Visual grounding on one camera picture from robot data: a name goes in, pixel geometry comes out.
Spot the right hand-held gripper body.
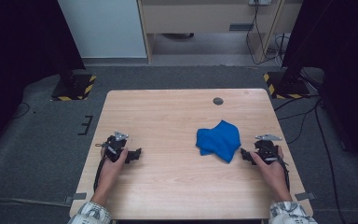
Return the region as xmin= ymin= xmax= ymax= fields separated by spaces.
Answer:
xmin=254 ymin=133 xmax=282 ymax=165

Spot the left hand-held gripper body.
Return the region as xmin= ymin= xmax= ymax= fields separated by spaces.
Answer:
xmin=104 ymin=130 xmax=130 ymax=163

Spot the blue cloth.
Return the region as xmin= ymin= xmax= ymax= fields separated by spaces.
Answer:
xmin=195 ymin=119 xmax=241 ymax=164

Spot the person's left hand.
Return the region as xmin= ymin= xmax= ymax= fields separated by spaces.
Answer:
xmin=99 ymin=146 xmax=130 ymax=188

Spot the person's right hand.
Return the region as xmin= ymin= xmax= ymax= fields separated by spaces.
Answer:
xmin=250 ymin=146 xmax=288 ymax=190

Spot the grey tape strip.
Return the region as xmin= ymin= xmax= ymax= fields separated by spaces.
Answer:
xmin=64 ymin=192 xmax=88 ymax=204
xmin=294 ymin=191 xmax=317 ymax=202

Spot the black stand with striped base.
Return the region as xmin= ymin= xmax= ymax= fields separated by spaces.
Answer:
xmin=263 ymin=62 xmax=311 ymax=100
xmin=50 ymin=62 xmax=97 ymax=102

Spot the white panel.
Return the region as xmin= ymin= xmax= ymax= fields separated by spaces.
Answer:
xmin=57 ymin=0 xmax=147 ymax=59

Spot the dark object under desk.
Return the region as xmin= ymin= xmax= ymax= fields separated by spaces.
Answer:
xmin=161 ymin=32 xmax=195 ymax=40

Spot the black curtain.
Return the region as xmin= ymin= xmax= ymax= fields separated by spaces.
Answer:
xmin=281 ymin=0 xmax=358 ymax=169
xmin=0 ymin=0 xmax=87 ymax=157

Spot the light wooden desk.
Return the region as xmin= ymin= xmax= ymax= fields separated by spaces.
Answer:
xmin=136 ymin=0 xmax=304 ymax=63

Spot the white power strip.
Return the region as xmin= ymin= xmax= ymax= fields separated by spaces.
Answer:
xmin=249 ymin=0 xmax=273 ymax=7

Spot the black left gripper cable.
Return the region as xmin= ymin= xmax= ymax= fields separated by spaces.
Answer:
xmin=92 ymin=155 xmax=107 ymax=192

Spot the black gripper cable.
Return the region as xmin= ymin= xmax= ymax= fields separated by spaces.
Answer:
xmin=92 ymin=155 xmax=107 ymax=192
xmin=268 ymin=144 xmax=292 ymax=192

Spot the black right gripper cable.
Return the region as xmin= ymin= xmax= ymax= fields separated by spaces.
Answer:
xmin=268 ymin=144 xmax=292 ymax=192

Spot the black floor cable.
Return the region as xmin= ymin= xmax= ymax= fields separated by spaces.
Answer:
xmin=273 ymin=94 xmax=322 ymax=113
xmin=314 ymin=99 xmax=347 ymax=224
xmin=12 ymin=102 xmax=32 ymax=119

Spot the black hanging cable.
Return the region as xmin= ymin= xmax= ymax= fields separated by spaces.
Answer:
xmin=245 ymin=0 xmax=285 ymax=66

